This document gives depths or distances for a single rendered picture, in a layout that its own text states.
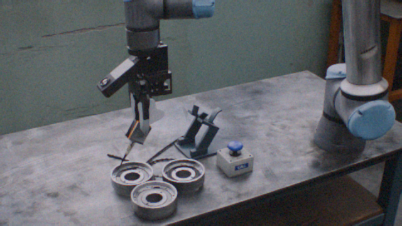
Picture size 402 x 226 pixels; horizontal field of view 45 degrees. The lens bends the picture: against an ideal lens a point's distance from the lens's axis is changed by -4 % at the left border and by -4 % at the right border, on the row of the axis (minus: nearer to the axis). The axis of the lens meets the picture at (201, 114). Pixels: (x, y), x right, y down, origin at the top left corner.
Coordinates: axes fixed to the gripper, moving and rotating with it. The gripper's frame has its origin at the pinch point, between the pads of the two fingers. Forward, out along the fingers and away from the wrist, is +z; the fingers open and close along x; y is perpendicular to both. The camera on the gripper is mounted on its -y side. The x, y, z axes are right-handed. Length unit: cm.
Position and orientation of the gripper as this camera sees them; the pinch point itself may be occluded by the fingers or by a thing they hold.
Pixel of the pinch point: (139, 127)
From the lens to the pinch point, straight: 118.9
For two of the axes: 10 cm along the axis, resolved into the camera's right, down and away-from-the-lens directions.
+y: 8.8, -2.2, 4.3
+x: -4.8, -3.9, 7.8
